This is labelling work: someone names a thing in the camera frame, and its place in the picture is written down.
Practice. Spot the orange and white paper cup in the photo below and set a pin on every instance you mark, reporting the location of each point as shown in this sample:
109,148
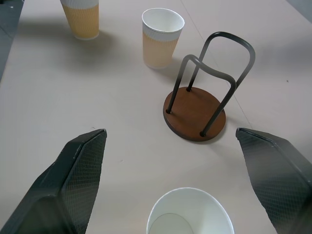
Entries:
190,214
83,19
159,39

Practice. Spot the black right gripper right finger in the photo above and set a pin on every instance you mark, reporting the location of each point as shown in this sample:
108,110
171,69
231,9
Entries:
278,175

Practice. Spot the wooden base wire cup holder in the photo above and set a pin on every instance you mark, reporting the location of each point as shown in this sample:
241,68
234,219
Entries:
195,112

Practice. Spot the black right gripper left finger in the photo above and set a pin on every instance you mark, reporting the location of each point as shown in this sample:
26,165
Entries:
61,185

